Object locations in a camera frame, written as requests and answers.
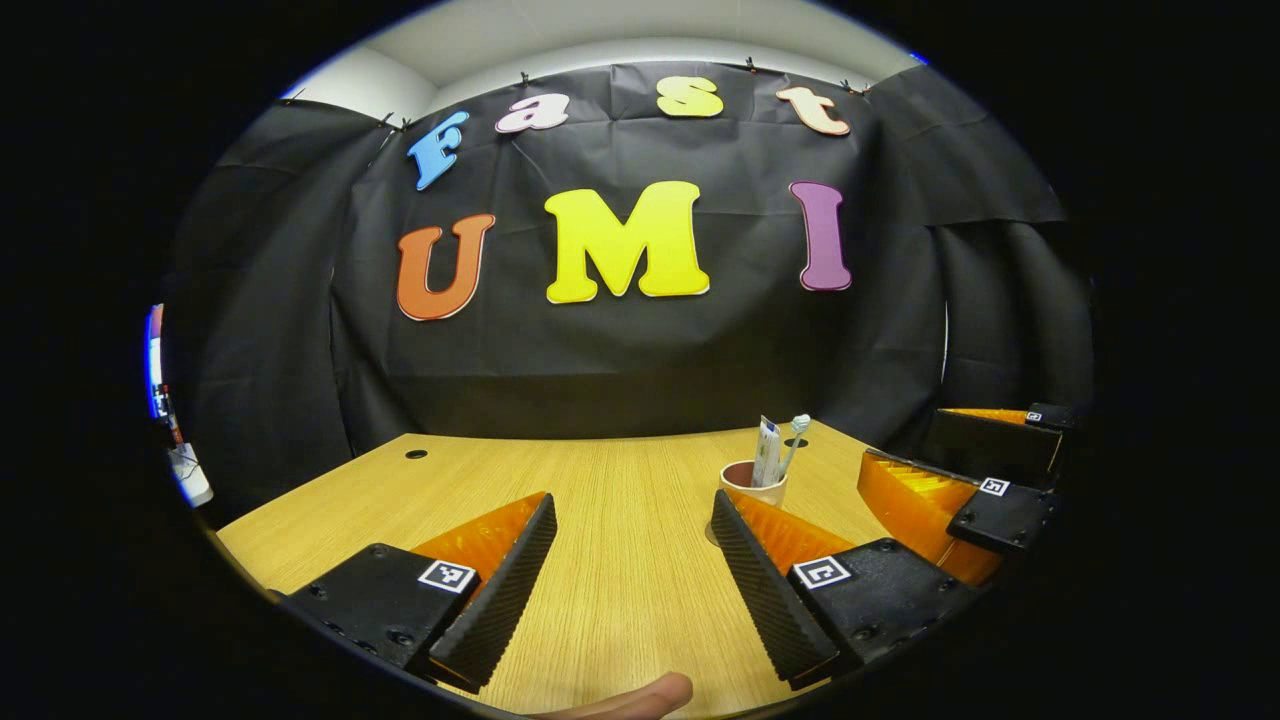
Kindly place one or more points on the white object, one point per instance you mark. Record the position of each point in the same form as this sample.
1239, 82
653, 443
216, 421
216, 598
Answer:
192, 485

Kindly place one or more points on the black backdrop cloth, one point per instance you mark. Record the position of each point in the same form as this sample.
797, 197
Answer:
620, 370

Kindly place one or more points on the computer monitor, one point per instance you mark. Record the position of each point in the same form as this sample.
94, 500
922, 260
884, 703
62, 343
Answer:
155, 360

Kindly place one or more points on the pale green toothbrush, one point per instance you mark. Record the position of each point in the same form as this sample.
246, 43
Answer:
800, 424

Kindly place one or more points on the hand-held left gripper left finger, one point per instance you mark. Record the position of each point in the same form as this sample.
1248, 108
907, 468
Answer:
505, 590

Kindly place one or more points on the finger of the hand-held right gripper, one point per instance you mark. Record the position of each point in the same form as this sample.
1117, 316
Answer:
990, 445
1000, 515

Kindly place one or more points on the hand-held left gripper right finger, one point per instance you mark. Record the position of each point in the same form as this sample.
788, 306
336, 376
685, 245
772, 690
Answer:
765, 600

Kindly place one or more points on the beige cup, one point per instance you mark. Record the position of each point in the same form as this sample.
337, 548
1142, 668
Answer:
765, 495

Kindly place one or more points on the wooden desktop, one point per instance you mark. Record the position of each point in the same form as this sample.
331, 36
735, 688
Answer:
620, 560

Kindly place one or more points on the white toothpaste tube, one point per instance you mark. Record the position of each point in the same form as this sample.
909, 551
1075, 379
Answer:
767, 450

